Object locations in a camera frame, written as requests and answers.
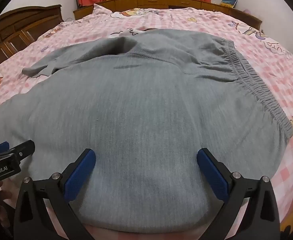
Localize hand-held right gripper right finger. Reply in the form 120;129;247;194
197;148;281;240

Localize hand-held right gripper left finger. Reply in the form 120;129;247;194
13;148;97;240

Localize gray pants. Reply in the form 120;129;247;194
0;28;293;232

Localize person's left hand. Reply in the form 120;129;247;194
0;181;15;203

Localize pink checked printed blanket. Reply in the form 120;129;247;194
0;3;293;240

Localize blue book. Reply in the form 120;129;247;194
220;0;239;8

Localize wooden headboard with drawers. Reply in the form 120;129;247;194
73;0;263;31

